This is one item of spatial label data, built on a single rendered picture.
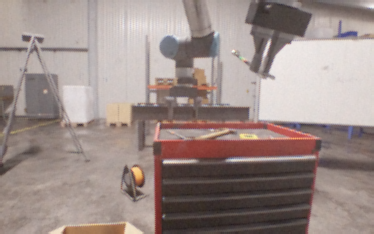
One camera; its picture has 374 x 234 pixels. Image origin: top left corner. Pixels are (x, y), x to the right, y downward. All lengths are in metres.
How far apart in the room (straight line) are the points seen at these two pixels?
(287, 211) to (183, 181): 0.50
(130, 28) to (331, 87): 7.86
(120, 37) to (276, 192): 8.81
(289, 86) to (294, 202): 2.35
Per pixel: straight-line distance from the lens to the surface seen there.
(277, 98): 3.15
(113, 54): 9.12
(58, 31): 10.14
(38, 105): 9.63
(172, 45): 0.77
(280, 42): 0.51
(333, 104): 3.34
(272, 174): 0.90
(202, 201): 0.84
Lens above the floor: 1.12
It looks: 7 degrees down
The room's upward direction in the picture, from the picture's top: 1 degrees clockwise
